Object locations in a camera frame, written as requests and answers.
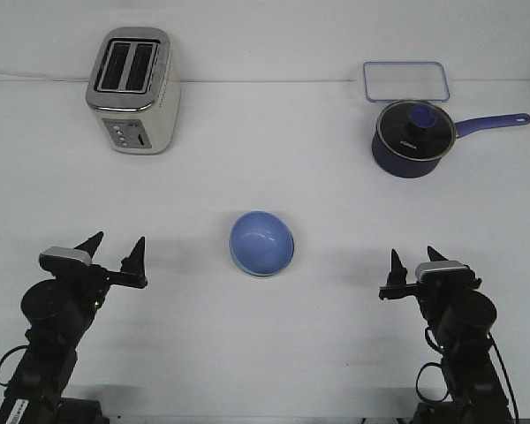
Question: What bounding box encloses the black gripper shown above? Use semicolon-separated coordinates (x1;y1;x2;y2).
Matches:
52;231;148;314
379;246;482;327

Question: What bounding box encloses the green bowl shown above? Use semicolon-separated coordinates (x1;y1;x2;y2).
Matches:
231;249;294;277

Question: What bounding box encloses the blue bowl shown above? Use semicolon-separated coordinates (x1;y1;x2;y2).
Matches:
229;210;295;253

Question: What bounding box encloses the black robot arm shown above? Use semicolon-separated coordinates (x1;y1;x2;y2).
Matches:
379;247;519;423
0;232;148;423

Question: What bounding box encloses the glass pot lid blue knob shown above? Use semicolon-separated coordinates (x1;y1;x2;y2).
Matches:
375;100;456;161

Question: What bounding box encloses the silver two-slot toaster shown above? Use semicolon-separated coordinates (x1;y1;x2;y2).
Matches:
85;26;181;155

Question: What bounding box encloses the clear blue-rimmed container lid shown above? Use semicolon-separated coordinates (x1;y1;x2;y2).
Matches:
362;61;451;102

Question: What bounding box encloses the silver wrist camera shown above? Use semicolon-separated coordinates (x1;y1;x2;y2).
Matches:
415;260;475;283
38;246;92;272

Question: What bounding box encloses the blue saucepan with handle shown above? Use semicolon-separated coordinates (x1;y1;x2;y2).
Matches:
372;113;530;178

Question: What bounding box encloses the white toaster power cord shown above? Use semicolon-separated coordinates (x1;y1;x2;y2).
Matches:
0;66;92;84

